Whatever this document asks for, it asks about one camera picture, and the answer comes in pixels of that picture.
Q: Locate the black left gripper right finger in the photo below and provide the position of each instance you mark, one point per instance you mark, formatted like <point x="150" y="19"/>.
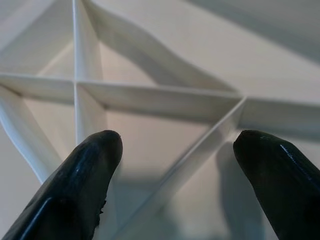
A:
<point x="287" y="190"/>

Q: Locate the white plastic table top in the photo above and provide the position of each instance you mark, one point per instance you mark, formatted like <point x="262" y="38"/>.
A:
<point x="160" y="50"/>

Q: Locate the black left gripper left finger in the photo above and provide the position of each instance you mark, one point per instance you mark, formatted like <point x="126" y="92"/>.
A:
<point x="70" y="190"/>

